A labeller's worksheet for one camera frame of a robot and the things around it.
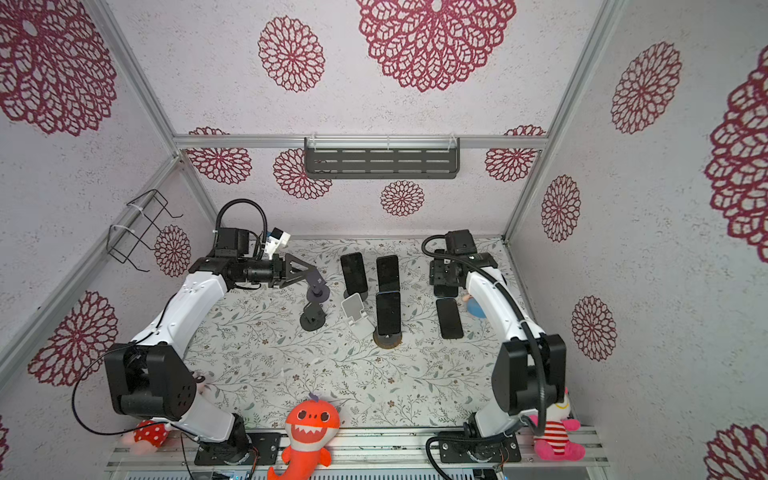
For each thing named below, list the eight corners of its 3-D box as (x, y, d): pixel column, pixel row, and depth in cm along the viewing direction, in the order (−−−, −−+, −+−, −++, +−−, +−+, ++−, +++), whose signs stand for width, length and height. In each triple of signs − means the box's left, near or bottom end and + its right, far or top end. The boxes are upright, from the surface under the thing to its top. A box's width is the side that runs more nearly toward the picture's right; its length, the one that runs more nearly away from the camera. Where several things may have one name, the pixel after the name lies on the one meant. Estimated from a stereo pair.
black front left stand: (303, 330, 97) (299, 322, 93) (307, 305, 103) (304, 297, 99) (323, 330, 97) (321, 322, 93) (327, 305, 103) (325, 297, 99)
